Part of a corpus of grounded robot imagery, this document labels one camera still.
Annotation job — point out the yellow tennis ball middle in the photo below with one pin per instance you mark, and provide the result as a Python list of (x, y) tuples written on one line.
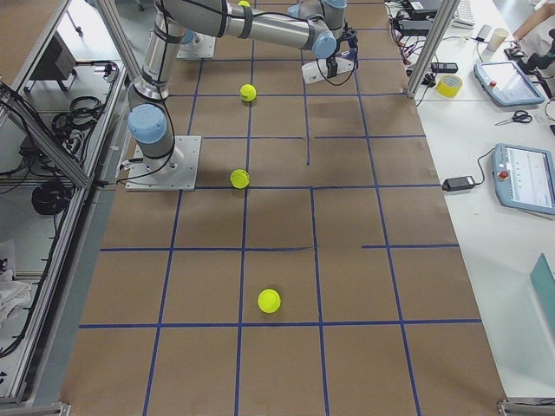
[(248, 92)]

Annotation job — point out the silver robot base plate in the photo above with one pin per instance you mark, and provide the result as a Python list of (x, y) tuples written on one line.
[(179, 173)]

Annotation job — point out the white crumpled cloth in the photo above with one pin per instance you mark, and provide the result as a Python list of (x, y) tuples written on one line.
[(15, 295)]

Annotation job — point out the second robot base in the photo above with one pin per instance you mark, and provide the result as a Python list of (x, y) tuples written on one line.
[(196, 46)]

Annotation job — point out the black handled scissors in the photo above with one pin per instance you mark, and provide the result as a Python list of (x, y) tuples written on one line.
[(519, 116)]

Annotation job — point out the paper cup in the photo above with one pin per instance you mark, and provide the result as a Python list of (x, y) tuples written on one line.
[(499, 35)]

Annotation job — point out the near teach pendant tablet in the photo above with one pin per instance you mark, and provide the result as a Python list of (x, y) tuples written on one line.
[(523, 178)]

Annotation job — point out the yellow tape roll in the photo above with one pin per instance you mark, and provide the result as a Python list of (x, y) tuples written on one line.
[(449, 85)]

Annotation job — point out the far teach pendant tablet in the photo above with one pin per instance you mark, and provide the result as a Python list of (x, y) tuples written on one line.
[(506, 84)]

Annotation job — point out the yellow tennis ball near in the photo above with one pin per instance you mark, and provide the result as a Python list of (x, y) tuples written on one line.
[(269, 301)]

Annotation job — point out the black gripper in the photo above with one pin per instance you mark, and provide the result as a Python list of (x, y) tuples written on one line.
[(332, 65)]

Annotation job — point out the teach pendant tablet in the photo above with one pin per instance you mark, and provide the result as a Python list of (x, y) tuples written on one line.
[(506, 84), (523, 178)]

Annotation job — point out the yellow tennis ball by base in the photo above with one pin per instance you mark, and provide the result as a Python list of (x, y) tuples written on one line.
[(239, 178)]

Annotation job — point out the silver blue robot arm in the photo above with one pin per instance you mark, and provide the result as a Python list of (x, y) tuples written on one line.
[(316, 26)]

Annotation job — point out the white blue tennis ball can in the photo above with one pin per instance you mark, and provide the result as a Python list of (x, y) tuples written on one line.
[(316, 71)]

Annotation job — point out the black phone device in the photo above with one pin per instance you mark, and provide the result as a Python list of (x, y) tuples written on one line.
[(444, 67)]

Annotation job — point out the aluminium frame post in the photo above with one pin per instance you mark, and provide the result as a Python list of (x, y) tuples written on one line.
[(442, 21)]

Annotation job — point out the black power adapter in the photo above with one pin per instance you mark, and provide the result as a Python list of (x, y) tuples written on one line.
[(455, 184)]

